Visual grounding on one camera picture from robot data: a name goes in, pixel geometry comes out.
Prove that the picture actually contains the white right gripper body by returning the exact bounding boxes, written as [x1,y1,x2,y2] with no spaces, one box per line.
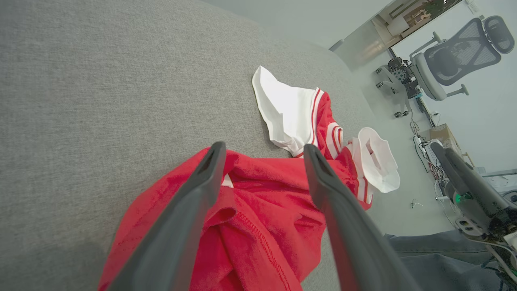
[446,182,517,248]

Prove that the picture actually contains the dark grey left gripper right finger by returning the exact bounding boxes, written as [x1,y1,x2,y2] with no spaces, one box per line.
[303,143,420,291]

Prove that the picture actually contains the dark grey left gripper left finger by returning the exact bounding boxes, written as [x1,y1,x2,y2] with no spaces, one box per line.
[107,141,227,291]

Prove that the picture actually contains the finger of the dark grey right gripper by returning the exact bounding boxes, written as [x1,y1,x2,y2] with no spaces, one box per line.
[444,148,506,213]
[430,142,492,219]

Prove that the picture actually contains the red Bulls jersey white sleeves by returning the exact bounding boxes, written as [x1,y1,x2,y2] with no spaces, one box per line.
[97,65,401,291]

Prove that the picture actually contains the brown cardboard box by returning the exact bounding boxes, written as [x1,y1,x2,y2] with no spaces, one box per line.
[420,123,462,156]

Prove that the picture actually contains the white power strip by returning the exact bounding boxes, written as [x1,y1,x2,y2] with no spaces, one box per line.
[413,135,429,162]

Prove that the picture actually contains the person's grey denim trousers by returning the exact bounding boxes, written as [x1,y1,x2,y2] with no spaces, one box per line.
[383,230,517,291]

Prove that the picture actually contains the grey mesh office chair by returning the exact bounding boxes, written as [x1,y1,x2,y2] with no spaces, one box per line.
[410,15,515,101]

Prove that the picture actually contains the small wheeled mobile robot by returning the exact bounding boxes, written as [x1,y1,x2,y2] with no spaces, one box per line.
[375,57,423,118]

